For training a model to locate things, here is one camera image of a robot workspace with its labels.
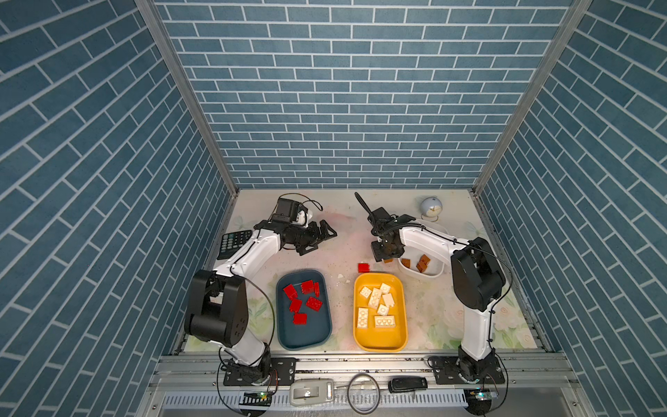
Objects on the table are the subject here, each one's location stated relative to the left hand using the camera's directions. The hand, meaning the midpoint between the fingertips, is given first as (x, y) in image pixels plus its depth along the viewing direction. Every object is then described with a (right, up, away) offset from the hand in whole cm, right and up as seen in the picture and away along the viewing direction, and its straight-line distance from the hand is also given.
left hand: (328, 238), depth 86 cm
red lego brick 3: (-13, -18, +1) cm, 22 cm away
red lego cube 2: (-4, -17, +1) cm, 18 cm away
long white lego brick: (+15, -21, +1) cm, 26 cm away
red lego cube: (-8, -17, +2) cm, 19 cm away
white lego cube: (+20, -21, +1) cm, 29 cm away
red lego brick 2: (-9, -26, -3) cm, 28 cm away
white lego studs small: (+19, -18, +4) cm, 27 cm away
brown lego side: (+33, -12, +8) cm, 36 cm away
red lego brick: (-5, -21, -1) cm, 22 cm away
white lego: (+11, -26, -3) cm, 28 cm away
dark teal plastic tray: (-3, -28, -5) cm, 29 cm away
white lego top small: (+13, -19, +3) cm, 23 cm away
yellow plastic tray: (+14, -32, -5) cm, 35 cm away
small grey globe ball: (+41, +11, +19) cm, 47 cm away
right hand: (+19, -6, +9) cm, 22 cm away
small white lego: (+18, -23, -1) cm, 29 cm away
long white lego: (+18, -27, -3) cm, 32 cm away
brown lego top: (+28, -9, +8) cm, 30 cm away
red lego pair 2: (+12, -12, +10) cm, 20 cm away
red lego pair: (-11, -23, +1) cm, 25 cm away
